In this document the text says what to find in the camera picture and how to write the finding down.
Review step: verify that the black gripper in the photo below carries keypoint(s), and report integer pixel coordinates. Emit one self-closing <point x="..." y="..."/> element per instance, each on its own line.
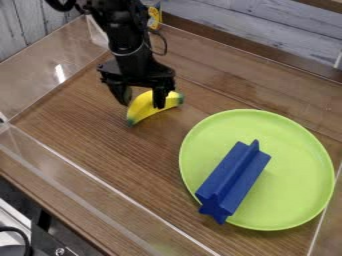
<point x="135" y="68"/>

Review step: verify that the yellow toy banana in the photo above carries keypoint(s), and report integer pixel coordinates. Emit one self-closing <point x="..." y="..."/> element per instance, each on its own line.
<point x="141" y="106"/>

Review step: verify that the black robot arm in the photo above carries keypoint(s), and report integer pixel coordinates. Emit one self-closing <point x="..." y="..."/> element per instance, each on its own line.
<point x="123" y="18"/>

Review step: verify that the green plate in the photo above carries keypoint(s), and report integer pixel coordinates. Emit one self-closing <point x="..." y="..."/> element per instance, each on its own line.
<point x="295" y="185"/>

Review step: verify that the yellow blue labelled can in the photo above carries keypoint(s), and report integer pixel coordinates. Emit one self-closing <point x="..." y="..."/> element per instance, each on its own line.
<point x="155" y="14"/>

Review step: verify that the blue star-shaped block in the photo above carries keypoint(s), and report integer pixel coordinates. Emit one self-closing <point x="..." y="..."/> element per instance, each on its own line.
<point x="229" y="181"/>

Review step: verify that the clear acrylic barrier wall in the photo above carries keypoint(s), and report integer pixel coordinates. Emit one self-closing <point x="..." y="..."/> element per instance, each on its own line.
<point x="105" y="176"/>

